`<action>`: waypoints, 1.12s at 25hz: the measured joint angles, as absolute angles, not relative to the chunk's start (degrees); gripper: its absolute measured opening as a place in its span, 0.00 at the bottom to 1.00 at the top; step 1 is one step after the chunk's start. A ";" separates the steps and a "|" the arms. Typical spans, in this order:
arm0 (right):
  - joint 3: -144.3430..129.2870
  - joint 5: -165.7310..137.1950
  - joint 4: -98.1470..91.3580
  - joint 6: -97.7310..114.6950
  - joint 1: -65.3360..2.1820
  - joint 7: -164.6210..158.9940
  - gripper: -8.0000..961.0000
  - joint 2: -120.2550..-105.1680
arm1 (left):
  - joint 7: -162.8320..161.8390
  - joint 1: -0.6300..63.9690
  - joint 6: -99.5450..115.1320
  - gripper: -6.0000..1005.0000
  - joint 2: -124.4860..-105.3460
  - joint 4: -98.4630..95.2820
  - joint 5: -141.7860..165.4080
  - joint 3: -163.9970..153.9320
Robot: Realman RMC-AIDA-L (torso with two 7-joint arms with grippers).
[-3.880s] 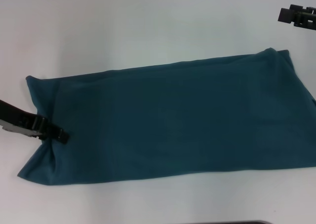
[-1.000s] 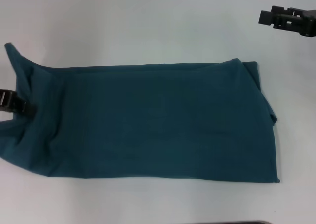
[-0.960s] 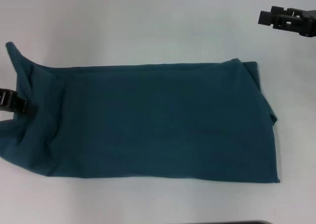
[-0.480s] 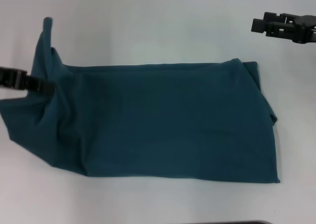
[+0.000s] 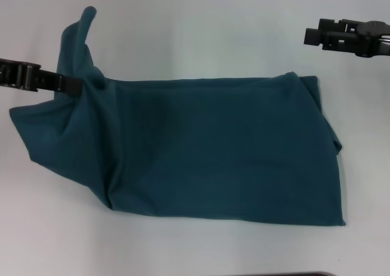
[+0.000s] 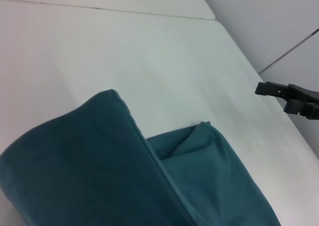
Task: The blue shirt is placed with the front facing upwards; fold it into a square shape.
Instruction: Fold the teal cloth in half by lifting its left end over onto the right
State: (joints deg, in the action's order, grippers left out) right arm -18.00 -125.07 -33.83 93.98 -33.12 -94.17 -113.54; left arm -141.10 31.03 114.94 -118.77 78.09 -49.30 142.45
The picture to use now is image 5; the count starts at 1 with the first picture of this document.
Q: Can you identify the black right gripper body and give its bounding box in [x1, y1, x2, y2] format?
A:
[355, 19, 390, 58]

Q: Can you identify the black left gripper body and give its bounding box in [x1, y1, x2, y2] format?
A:
[0, 57, 42, 93]

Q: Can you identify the teal T-shirt with FREE print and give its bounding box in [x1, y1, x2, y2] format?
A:
[8, 5, 347, 228]

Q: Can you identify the dark device edge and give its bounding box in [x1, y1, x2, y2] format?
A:
[275, 271, 338, 276]

